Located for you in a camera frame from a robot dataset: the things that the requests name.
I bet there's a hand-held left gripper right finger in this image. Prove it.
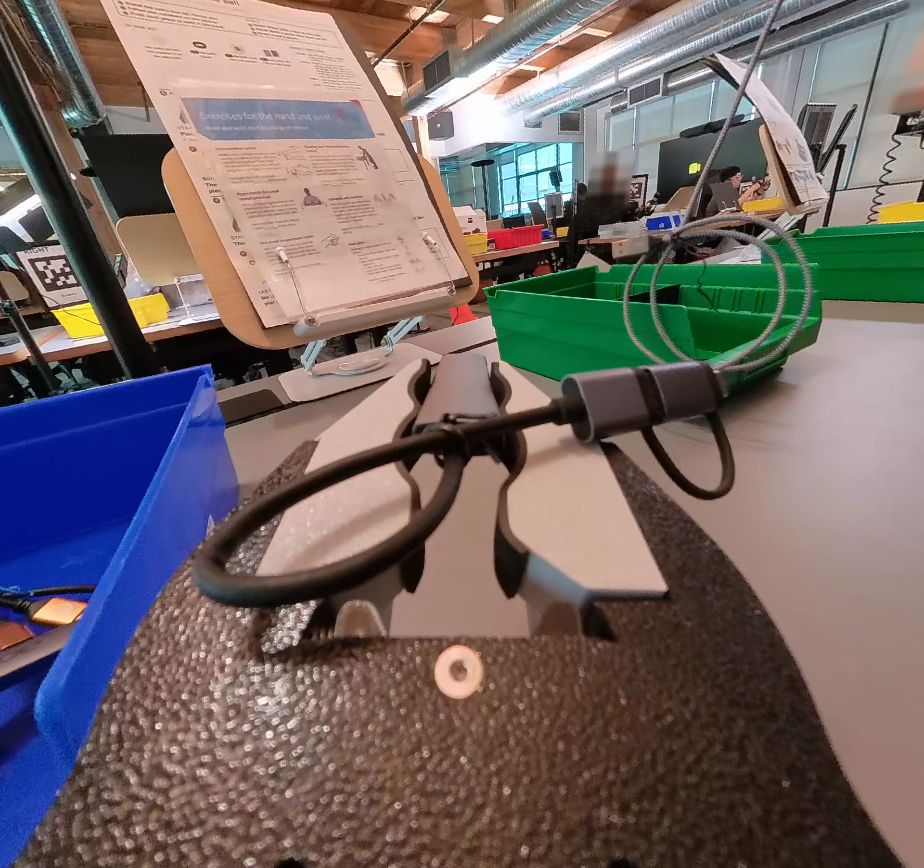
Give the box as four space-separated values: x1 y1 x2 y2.
493 365 669 631

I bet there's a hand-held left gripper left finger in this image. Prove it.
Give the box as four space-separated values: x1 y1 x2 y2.
256 360 436 599

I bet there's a green plastic bin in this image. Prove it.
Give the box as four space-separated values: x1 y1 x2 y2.
482 262 824 397
764 222 924 304

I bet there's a blue plastic bin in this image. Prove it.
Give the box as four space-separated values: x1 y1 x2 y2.
0 364 241 863

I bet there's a black cable with blue tie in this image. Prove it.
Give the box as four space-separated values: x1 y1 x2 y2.
0 583 96 652

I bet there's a grey braided USB cable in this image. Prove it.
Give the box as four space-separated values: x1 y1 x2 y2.
621 0 821 380

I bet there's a grey desk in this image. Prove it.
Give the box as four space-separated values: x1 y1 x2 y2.
217 298 924 868

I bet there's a clear acrylic stand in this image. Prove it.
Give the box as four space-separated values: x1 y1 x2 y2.
168 272 212 318

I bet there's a document stand with instruction sheet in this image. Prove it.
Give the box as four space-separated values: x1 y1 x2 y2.
78 0 482 405

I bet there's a small wooden board stand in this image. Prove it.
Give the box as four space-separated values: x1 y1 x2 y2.
115 215 201 286

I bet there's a black white tag sign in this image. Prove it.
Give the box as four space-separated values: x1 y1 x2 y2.
14 243 89 307

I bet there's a black stand pole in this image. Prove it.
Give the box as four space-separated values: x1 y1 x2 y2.
0 13 161 383

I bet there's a black monitor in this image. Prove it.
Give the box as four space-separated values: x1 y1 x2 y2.
655 121 768 199

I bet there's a document stand with paper sheet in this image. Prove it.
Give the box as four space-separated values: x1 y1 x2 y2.
704 52 833 235

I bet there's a silver duct with vent grilles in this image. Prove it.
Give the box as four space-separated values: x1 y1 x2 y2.
400 0 723 118

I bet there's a silver spiral duct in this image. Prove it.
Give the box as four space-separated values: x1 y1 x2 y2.
0 0 108 127
498 0 924 126

